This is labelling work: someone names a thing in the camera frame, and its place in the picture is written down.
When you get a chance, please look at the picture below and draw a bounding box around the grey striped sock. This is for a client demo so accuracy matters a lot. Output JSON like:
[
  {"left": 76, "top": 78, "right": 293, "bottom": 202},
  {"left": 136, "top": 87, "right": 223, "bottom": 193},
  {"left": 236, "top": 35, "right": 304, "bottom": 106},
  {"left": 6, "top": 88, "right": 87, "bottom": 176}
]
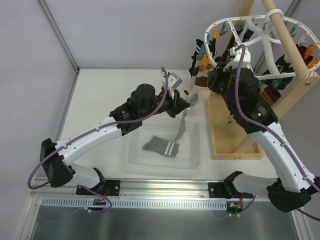
[
  {"left": 142, "top": 136, "right": 180, "bottom": 157},
  {"left": 173, "top": 93, "right": 199, "bottom": 142}
]

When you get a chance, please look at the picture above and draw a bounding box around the orange clothes peg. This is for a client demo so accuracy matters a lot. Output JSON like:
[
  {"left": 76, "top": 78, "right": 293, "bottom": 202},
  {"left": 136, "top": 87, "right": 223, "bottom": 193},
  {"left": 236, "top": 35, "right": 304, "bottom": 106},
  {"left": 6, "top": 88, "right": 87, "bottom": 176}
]
[{"left": 202, "top": 53, "right": 210, "bottom": 70}]

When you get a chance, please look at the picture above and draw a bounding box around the white plastic sock hanger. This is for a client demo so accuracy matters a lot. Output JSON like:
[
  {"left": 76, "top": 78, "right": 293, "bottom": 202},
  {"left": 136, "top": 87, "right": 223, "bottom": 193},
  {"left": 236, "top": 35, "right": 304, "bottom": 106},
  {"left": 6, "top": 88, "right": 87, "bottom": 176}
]
[{"left": 204, "top": 12, "right": 320, "bottom": 81}]

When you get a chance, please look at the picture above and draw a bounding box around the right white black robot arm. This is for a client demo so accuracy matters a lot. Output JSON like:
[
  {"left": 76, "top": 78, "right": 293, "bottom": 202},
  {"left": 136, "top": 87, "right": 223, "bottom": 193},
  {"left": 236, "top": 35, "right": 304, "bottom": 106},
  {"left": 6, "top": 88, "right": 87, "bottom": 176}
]
[{"left": 207, "top": 61, "right": 320, "bottom": 213}]

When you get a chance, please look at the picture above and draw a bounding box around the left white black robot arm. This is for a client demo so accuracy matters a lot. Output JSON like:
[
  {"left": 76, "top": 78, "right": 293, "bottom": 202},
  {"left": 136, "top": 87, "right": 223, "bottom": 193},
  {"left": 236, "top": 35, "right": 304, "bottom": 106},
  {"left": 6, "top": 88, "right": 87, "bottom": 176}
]
[{"left": 40, "top": 84, "right": 191, "bottom": 195}]

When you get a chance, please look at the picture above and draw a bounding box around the brown cream sock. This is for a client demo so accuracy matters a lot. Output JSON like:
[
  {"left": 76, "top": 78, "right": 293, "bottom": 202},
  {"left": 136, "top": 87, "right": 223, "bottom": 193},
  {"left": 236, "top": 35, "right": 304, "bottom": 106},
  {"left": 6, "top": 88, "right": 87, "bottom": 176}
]
[{"left": 184, "top": 63, "right": 214, "bottom": 103}]

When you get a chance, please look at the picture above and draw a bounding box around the white plastic perforated basket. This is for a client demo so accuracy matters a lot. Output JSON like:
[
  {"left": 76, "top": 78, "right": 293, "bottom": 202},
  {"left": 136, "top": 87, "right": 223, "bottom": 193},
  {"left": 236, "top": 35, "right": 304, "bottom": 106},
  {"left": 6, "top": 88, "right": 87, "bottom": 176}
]
[{"left": 125, "top": 117, "right": 203, "bottom": 172}]

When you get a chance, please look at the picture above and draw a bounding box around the black white striped sock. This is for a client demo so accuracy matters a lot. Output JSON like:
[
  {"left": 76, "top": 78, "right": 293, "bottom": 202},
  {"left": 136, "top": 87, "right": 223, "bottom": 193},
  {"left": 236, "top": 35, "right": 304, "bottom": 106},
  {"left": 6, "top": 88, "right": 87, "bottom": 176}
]
[{"left": 188, "top": 39, "right": 204, "bottom": 76}]

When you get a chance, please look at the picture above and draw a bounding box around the multicolour striped knit sock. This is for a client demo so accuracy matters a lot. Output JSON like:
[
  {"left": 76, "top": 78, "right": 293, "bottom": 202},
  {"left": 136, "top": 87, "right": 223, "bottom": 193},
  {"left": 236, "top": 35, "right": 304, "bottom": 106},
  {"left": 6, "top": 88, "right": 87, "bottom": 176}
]
[{"left": 259, "top": 85, "right": 282, "bottom": 106}]

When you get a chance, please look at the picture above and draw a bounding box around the wooden stand tray base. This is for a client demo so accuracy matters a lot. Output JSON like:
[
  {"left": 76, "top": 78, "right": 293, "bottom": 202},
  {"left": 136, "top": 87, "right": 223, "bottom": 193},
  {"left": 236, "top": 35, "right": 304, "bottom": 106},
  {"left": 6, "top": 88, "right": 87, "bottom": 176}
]
[{"left": 205, "top": 93, "right": 264, "bottom": 160}]

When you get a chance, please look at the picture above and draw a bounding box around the black sock yellow logo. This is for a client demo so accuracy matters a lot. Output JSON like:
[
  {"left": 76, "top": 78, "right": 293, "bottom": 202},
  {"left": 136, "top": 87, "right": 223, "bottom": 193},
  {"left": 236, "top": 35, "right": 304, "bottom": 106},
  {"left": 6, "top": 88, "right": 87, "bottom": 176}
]
[{"left": 262, "top": 54, "right": 294, "bottom": 77}]

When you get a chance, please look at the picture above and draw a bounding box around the wooden round pole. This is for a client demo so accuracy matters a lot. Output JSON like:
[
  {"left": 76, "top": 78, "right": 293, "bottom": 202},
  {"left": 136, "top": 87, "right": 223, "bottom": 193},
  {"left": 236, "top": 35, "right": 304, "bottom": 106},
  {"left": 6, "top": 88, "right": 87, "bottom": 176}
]
[{"left": 262, "top": 0, "right": 320, "bottom": 80}]

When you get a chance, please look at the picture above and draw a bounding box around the black santa sock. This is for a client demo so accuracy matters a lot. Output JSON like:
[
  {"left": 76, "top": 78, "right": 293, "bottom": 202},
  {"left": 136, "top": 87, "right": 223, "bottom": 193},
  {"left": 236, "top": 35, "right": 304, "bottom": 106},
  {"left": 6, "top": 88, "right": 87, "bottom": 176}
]
[{"left": 296, "top": 42, "right": 320, "bottom": 70}]

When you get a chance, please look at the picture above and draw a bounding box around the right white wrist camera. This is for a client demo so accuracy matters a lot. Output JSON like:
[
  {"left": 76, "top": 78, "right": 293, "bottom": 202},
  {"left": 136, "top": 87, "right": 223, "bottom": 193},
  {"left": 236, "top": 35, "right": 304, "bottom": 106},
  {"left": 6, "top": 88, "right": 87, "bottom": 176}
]
[{"left": 223, "top": 47, "right": 251, "bottom": 72}]

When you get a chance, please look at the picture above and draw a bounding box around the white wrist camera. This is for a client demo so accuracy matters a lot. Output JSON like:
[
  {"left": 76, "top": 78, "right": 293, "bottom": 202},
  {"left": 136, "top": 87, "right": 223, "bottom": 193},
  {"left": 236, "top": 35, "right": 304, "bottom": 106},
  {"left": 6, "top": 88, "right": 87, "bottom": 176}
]
[
  {"left": 165, "top": 72, "right": 182, "bottom": 99},
  {"left": 223, "top": 47, "right": 251, "bottom": 72}
]

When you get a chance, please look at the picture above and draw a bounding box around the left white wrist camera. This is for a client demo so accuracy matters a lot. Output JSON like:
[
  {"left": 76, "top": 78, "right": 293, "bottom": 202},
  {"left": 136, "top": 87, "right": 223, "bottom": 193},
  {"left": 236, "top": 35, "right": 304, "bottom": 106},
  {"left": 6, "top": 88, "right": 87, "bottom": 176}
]
[{"left": 165, "top": 72, "right": 182, "bottom": 99}]

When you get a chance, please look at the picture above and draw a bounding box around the aluminium mounting rail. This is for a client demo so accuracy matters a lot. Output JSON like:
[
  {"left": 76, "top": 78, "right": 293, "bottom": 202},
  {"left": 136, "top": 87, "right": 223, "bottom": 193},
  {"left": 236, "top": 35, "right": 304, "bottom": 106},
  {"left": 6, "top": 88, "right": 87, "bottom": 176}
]
[{"left": 31, "top": 178, "right": 225, "bottom": 199}]

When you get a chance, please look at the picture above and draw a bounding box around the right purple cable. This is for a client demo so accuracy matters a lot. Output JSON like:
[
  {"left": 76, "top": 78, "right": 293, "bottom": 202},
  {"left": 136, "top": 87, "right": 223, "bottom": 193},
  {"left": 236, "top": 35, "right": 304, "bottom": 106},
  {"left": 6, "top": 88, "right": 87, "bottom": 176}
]
[{"left": 234, "top": 44, "right": 320, "bottom": 222}]

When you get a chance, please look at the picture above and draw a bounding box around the purple cable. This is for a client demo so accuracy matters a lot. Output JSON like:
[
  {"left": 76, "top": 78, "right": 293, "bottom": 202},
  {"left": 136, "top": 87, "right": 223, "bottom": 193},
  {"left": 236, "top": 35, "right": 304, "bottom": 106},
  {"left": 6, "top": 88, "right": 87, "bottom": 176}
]
[
  {"left": 26, "top": 66, "right": 171, "bottom": 191},
  {"left": 234, "top": 44, "right": 320, "bottom": 222}
]

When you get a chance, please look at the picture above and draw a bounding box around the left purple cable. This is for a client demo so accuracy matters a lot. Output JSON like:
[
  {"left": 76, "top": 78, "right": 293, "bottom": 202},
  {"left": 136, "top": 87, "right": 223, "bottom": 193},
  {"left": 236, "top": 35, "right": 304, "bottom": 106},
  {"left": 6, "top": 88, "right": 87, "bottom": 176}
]
[{"left": 26, "top": 66, "right": 171, "bottom": 191}]

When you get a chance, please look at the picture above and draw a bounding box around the white slotted cable duct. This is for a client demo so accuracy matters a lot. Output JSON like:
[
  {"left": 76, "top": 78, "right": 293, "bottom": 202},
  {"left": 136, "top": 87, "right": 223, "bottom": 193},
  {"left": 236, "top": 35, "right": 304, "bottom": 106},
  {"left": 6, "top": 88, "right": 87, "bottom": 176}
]
[{"left": 41, "top": 197, "right": 227, "bottom": 211}]

